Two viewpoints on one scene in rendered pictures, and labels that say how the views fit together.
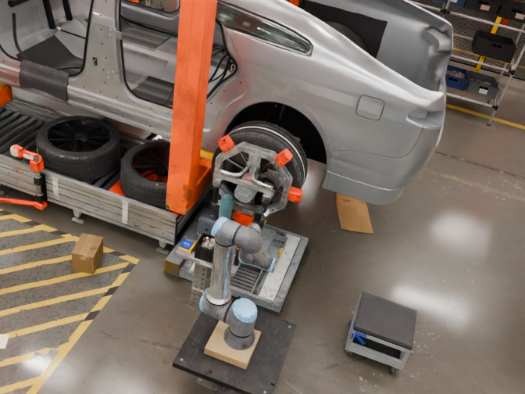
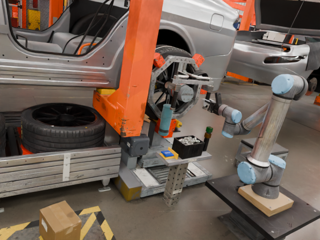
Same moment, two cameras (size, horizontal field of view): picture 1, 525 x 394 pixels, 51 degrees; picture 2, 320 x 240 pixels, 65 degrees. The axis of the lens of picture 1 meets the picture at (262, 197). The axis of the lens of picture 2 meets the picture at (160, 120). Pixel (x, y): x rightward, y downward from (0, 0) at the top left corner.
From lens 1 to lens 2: 3.01 m
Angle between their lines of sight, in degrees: 45
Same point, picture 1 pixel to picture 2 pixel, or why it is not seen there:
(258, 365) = not seen: hidden behind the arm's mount
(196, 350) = (264, 218)
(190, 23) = not seen: outside the picture
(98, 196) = (29, 165)
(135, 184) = (66, 135)
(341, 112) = (202, 28)
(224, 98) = (122, 33)
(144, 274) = (117, 213)
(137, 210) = (80, 158)
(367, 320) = not seen: hidden behind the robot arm
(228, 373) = (293, 216)
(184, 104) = (151, 13)
